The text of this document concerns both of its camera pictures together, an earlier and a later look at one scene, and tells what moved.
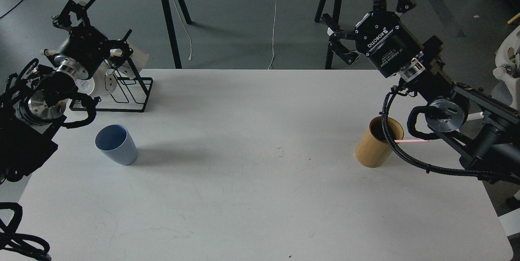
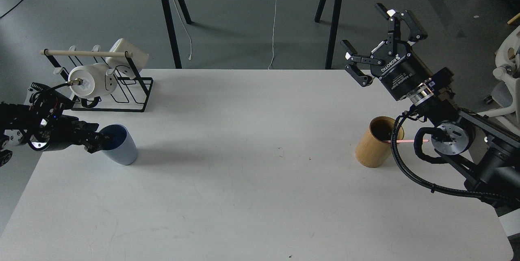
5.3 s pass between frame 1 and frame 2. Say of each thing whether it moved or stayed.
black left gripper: moved
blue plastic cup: stayed
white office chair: stayed
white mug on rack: stayed
